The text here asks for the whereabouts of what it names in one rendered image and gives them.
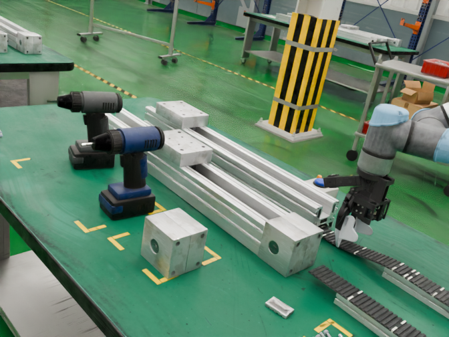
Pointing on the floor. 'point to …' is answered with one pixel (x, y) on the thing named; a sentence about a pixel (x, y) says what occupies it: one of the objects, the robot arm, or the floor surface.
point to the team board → (135, 34)
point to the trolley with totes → (427, 73)
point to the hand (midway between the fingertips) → (343, 238)
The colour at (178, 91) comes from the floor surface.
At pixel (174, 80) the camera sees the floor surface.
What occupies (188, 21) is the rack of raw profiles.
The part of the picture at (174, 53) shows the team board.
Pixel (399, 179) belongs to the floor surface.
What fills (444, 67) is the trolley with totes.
